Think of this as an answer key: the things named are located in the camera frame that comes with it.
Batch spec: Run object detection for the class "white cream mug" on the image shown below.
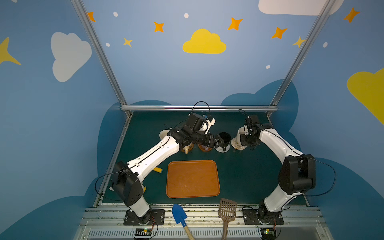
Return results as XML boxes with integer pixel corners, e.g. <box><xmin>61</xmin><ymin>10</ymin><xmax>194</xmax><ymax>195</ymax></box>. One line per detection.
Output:
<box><xmin>236</xmin><ymin>126</ymin><xmax>248</xmax><ymax>147</ymax></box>

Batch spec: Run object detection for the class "cream speckled mug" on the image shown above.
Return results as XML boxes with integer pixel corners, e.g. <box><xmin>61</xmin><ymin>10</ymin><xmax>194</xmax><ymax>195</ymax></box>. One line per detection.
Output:
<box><xmin>181</xmin><ymin>143</ymin><xmax>194</xmax><ymax>154</ymax></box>

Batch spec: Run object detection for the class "multicolour woven round coaster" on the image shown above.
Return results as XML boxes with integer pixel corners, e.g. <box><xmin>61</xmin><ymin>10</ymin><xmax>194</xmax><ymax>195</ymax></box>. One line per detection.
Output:
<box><xmin>231</xmin><ymin>138</ymin><xmax>246</xmax><ymax>151</ymax></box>

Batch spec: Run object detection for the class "black mug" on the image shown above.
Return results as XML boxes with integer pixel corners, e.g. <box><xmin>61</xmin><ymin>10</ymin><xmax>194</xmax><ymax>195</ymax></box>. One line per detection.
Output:
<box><xmin>218</xmin><ymin>132</ymin><xmax>232</xmax><ymax>147</ymax></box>

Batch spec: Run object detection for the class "light blue mug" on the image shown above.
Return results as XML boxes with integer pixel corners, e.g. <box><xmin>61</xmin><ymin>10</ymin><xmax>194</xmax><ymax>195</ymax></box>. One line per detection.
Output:
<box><xmin>159</xmin><ymin>130</ymin><xmax>169</xmax><ymax>140</ymax></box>

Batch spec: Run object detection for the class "grey woven round coaster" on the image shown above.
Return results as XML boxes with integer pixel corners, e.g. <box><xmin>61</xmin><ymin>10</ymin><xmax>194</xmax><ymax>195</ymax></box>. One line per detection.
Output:
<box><xmin>216</xmin><ymin>144</ymin><xmax>231</xmax><ymax>153</ymax></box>

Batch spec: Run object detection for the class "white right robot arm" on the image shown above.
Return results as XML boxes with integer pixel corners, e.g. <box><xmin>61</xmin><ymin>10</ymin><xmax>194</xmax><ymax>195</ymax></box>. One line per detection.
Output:
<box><xmin>240</xmin><ymin>115</ymin><xmax>316</xmax><ymax>216</ymax></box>

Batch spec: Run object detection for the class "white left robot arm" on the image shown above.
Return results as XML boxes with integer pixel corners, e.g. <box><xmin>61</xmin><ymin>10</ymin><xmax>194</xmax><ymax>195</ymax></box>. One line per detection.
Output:
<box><xmin>111</xmin><ymin>113</ymin><xmax>224</xmax><ymax>223</ymax></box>

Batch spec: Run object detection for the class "orange brown serving tray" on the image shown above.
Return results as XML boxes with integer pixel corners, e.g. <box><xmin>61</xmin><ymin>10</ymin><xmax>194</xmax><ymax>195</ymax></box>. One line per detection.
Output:
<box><xmin>166</xmin><ymin>160</ymin><xmax>221</xmax><ymax>199</ymax></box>

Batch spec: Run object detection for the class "yellow toy shovel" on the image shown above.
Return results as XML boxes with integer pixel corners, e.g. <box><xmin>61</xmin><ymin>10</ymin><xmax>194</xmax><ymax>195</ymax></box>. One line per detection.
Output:
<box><xmin>153</xmin><ymin>167</ymin><xmax>163</xmax><ymax>174</ymax></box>

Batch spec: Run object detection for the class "brown slotted spatula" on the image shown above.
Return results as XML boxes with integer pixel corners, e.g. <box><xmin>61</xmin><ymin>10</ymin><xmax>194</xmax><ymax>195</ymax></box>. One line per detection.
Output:
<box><xmin>218</xmin><ymin>198</ymin><xmax>237</xmax><ymax>240</ymax></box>

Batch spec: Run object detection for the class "blue toy shovel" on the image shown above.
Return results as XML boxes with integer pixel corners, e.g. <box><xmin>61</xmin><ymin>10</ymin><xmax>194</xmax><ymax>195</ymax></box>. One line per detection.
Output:
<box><xmin>172</xmin><ymin>204</ymin><xmax>195</xmax><ymax>240</ymax></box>

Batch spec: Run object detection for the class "right green circuit board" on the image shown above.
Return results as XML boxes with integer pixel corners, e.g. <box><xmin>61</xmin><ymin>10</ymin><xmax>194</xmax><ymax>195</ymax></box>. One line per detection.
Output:
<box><xmin>261</xmin><ymin>228</ymin><xmax>277</xmax><ymax>240</ymax></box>

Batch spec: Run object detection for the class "green circuit board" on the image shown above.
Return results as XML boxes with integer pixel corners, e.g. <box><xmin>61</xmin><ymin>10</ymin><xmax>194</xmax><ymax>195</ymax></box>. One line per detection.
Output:
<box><xmin>133</xmin><ymin>229</ymin><xmax>153</xmax><ymax>240</ymax></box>
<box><xmin>261</xmin><ymin>228</ymin><xmax>277</xmax><ymax>240</ymax></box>

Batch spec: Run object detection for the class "left green circuit board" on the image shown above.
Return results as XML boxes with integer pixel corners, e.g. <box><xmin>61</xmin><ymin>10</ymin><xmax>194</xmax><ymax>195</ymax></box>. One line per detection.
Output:
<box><xmin>133</xmin><ymin>229</ymin><xmax>153</xmax><ymax>240</ymax></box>

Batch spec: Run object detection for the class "aluminium back frame rail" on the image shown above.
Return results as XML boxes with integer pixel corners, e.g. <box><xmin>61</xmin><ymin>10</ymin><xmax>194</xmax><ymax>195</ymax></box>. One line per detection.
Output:
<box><xmin>121</xmin><ymin>105</ymin><xmax>278</xmax><ymax>112</ymax></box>

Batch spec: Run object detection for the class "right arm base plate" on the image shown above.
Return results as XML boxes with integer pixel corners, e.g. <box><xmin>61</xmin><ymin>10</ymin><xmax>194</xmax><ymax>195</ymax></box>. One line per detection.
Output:
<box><xmin>242</xmin><ymin>208</ymin><xmax>284</xmax><ymax>225</ymax></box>

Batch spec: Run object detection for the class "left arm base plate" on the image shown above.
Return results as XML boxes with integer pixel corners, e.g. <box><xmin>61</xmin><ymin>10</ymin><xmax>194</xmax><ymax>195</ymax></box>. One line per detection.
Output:
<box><xmin>123</xmin><ymin>209</ymin><xmax>165</xmax><ymax>226</ymax></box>

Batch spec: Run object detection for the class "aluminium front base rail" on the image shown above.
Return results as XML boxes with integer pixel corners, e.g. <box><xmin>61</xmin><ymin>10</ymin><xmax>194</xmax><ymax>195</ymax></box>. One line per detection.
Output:
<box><xmin>74</xmin><ymin>204</ymin><xmax>333</xmax><ymax>240</ymax></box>

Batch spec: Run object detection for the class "aluminium left frame post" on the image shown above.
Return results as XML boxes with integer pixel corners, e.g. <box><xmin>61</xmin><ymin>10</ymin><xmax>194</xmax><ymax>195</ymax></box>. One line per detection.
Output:
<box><xmin>71</xmin><ymin>0</ymin><xmax>132</xmax><ymax>118</ymax></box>

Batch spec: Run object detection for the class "aluminium frame post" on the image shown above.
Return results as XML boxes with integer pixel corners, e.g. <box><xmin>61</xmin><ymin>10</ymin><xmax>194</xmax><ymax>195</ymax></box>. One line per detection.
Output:
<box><xmin>266</xmin><ymin>0</ymin><xmax>337</xmax><ymax>119</ymax></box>
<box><xmin>71</xmin><ymin>0</ymin><xmax>132</xmax><ymax>118</ymax></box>

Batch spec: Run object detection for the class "aluminium right frame post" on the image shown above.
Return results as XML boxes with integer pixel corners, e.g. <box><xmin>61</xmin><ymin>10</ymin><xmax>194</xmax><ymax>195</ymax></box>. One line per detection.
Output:
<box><xmin>266</xmin><ymin>0</ymin><xmax>337</xmax><ymax>119</ymax></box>

